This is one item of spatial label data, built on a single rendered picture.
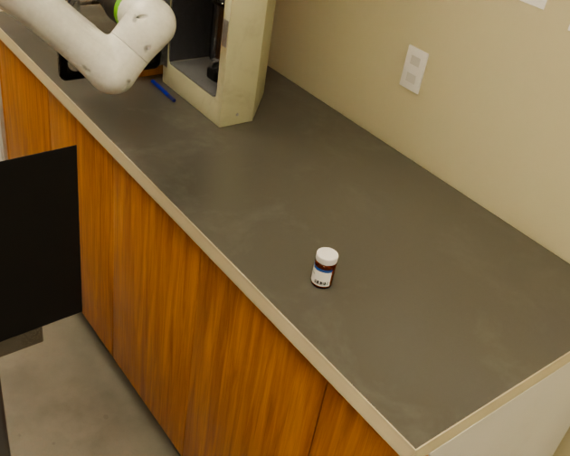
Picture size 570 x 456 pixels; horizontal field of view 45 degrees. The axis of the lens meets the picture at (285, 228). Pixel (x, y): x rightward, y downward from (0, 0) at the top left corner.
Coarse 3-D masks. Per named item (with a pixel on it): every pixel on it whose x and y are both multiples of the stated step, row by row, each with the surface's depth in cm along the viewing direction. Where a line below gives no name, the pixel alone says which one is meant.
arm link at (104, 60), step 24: (0, 0) 131; (24, 0) 132; (48, 0) 134; (24, 24) 136; (48, 24) 136; (72, 24) 138; (72, 48) 139; (96, 48) 141; (120, 48) 143; (96, 72) 143; (120, 72) 144
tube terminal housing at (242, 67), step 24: (240, 0) 168; (264, 0) 173; (240, 24) 172; (264, 24) 177; (168, 48) 197; (240, 48) 176; (264, 48) 188; (168, 72) 201; (240, 72) 180; (264, 72) 200; (192, 96) 194; (216, 96) 183; (240, 96) 185; (216, 120) 186; (240, 120) 190
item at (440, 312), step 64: (128, 128) 178; (192, 128) 184; (256, 128) 189; (320, 128) 195; (192, 192) 158; (256, 192) 162; (320, 192) 166; (384, 192) 171; (448, 192) 175; (256, 256) 142; (384, 256) 148; (448, 256) 152; (512, 256) 155; (320, 320) 128; (384, 320) 131; (448, 320) 134; (512, 320) 136; (384, 384) 117; (448, 384) 120; (512, 384) 122
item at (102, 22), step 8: (80, 0) 175; (88, 0) 177; (96, 0) 178; (80, 8) 176; (88, 8) 178; (96, 8) 179; (88, 16) 179; (96, 16) 180; (104, 16) 182; (96, 24) 182; (104, 24) 183; (112, 24) 184; (104, 32) 184
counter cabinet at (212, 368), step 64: (0, 64) 241; (64, 128) 205; (128, 192) 179; (128, 256) 190; (192, 256) 158; (128, 320) 203; (192, 320) 168; (256, 320) 142; (192, 384) 177; (256, 384) 149; (320, 384) 129; (192, 448) 189; (256, 448) 157; (320, 448) 135; (384, 448) 118; (448, 448) 116; (512, 448) 144
